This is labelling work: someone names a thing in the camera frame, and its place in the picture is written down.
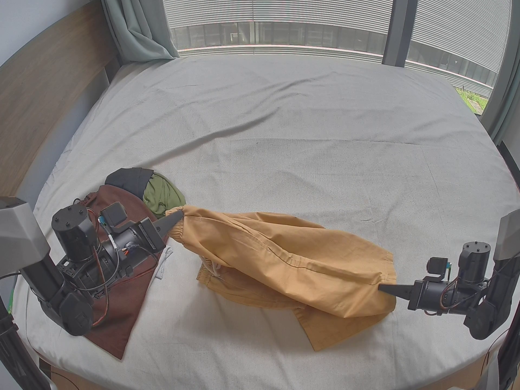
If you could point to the tan shorts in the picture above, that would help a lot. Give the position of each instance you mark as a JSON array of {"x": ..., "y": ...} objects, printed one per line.
[{"x": 292, "y": 266}]

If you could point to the blue-green curtain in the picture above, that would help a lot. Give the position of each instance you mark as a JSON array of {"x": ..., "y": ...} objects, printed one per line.
[{"x": 134, "y": 22}]

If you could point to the window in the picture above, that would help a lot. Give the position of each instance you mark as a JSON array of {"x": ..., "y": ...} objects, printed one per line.
[{"x": 284, "y": 10}]

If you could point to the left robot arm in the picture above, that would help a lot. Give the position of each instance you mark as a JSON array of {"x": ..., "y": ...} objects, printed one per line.
[{"x": 40, "y": 274}]

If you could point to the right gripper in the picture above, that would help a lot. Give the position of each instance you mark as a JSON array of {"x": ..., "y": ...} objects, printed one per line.
[{"x": 426, "y": 295}]

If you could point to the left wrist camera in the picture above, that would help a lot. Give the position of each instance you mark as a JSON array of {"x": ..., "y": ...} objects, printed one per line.
[{"x": 114, "y": 214}]

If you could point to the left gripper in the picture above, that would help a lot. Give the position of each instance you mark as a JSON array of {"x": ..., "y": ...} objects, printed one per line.
[{"x": 142, "y": 236}]

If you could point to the green garment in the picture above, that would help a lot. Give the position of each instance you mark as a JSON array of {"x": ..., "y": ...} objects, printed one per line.
[{"x": 162, "y": 195}]

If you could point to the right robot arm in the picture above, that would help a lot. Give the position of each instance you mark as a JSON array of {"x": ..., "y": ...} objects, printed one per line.
[{"x": 491, "y": 303}]

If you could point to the brown garment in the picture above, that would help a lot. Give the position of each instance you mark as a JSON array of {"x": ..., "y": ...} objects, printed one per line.
[{"x": 118, "y": 311}]

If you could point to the bed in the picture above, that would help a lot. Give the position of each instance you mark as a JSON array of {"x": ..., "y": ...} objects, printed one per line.
[{"x": 325, "y": 157}]

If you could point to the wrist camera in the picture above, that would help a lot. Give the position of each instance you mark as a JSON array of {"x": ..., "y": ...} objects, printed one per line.
[
  {"x": 436, "y": 265},
  {"x": 114, "y": 214}
]

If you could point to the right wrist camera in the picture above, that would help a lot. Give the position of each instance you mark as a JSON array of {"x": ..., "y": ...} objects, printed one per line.
[{"x": 436, "y": 265}]

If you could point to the black garment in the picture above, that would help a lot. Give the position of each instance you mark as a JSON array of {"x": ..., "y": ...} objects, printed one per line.
[{"x": 126, "y": 181}]

